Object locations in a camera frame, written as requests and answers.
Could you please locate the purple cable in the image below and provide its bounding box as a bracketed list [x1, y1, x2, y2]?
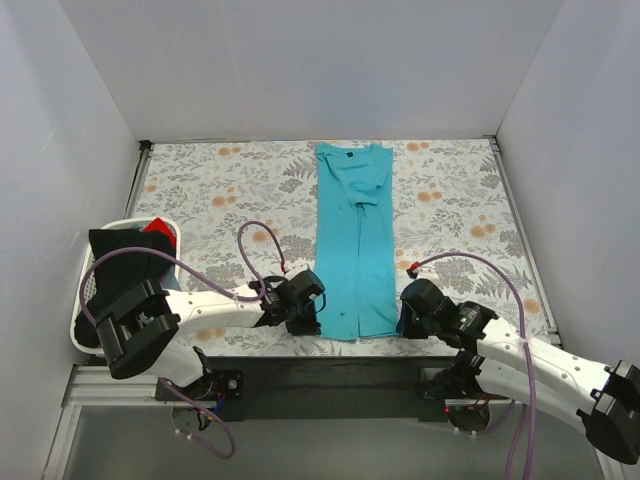
[79, 220, 291, 460]
[407, 252, 539, 480]

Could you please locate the red t shirt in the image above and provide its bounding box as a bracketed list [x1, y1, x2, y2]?
[142, 217, 178, 249]

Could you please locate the black t shirt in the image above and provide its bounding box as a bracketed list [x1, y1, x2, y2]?
[86, 229, 174, 318]

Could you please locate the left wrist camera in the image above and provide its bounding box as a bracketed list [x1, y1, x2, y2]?
[288, 269, 325, 305]

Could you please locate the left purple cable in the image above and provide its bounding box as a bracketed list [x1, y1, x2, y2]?
[79, 220, 291, 460]

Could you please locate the floral table mat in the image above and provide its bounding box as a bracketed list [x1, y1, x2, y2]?
[134, 139, 555, 356]

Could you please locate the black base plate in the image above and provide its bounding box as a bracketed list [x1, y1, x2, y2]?
[154, 355, 506, 424]

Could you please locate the turquoise t shirt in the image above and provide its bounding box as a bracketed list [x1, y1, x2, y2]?
[314, 143, 398, 341]

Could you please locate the white laundry basket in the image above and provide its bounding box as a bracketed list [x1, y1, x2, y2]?
[70, 216, 181, 357]

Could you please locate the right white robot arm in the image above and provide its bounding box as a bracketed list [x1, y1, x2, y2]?
[398, 279, 639, 465]

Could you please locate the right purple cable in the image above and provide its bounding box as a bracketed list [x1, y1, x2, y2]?
[407, 252, 539, 480]

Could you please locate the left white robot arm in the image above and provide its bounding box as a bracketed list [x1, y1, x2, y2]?
[95, 269, 325, 400]

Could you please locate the aluminium frame rail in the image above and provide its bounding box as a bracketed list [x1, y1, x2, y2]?
[60, 363, 166, 407]

